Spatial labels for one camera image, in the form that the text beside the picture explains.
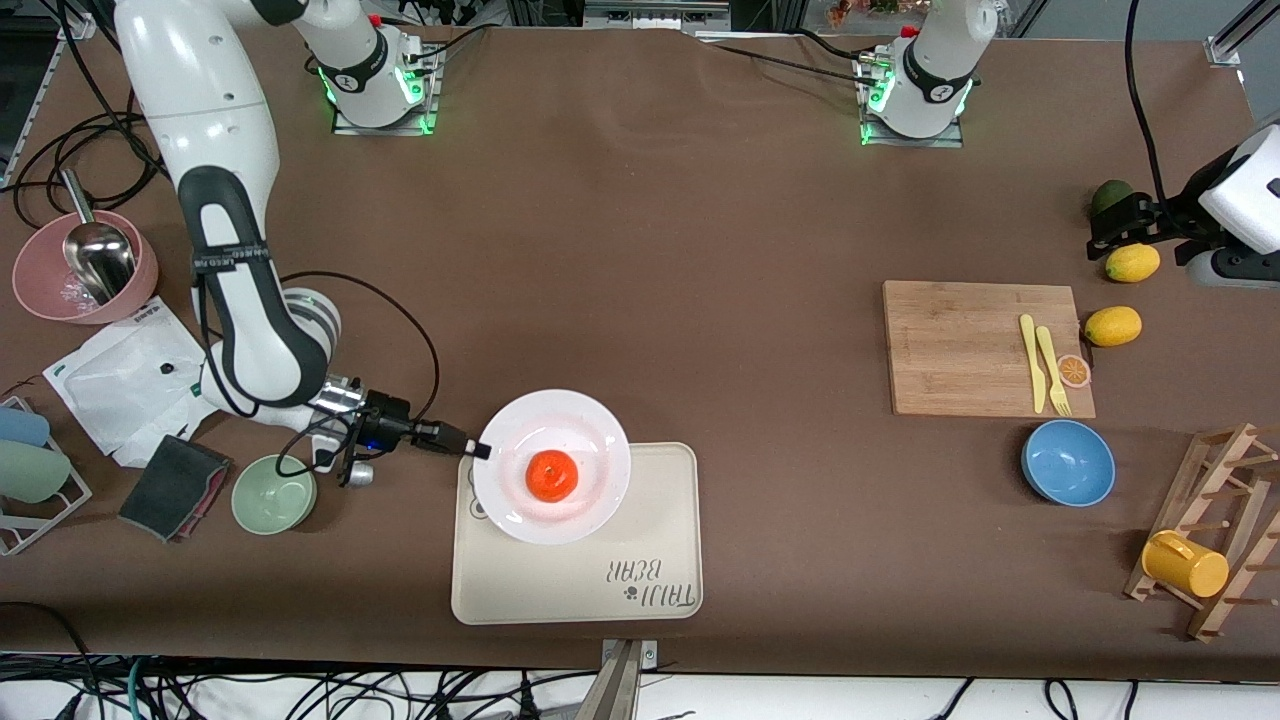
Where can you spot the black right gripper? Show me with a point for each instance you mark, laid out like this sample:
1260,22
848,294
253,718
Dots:
388,418

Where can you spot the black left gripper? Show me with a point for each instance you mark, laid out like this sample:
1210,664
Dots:
1170,217

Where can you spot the orange mandarin fruit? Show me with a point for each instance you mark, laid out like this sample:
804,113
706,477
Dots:
552,476

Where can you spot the white round plate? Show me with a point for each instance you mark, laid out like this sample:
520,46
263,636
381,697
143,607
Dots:
580,430

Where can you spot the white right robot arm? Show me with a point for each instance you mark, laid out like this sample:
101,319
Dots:
210,110

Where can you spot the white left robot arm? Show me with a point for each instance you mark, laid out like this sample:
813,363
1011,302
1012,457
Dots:
935,60

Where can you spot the yellow lemon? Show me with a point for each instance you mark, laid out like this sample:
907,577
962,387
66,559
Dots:
1132,263
1113,327

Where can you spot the green avocado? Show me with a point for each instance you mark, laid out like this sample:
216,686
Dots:
1108,192

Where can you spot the toy orange slice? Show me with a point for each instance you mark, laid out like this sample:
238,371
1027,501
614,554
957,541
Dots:
1074,371

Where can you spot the yellow plastic fork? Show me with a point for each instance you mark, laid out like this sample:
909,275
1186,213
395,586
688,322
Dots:
1050,365

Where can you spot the yellow plastic knife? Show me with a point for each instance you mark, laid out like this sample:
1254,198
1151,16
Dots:
1032,360

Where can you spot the pale green bowl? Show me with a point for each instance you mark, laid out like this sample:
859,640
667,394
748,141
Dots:
273,494

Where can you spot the wooden cutting board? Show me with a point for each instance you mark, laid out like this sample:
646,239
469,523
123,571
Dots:
930,330

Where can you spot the beige bear print tray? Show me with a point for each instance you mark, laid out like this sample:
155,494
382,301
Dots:
650,560

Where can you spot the aluminium corner profile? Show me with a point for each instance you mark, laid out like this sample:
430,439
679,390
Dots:
1235,40

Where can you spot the blue bowl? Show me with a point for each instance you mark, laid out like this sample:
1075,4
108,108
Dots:
1068,463

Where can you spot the dark grey sponge cloth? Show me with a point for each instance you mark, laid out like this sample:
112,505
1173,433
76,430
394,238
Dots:
172,488

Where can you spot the white plastic bag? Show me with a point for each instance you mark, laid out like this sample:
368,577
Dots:
130,385

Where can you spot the yellow mug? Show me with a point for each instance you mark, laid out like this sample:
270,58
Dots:
1185,565

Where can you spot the wooden mug rack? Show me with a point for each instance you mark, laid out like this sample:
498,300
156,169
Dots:
1235,600

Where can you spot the metal scoop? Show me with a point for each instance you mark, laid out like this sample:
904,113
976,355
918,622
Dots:
98,255

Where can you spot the pale green cup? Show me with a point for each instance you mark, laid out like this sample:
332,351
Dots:
30,472

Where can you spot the pale blue cup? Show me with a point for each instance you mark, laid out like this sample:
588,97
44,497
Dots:
22,428

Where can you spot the pink bowl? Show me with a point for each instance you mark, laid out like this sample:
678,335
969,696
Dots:
40,275

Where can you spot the aluminium edge profile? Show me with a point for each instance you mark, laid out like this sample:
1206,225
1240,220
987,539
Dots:
40,100

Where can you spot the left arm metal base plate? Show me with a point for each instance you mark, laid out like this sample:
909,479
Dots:
950,140

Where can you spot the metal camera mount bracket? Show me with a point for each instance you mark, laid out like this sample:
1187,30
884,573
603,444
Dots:
618,685

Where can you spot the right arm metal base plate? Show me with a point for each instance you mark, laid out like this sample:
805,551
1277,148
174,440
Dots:
425,110

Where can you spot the aluminium frame bar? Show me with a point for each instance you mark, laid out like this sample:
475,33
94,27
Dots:
655,12

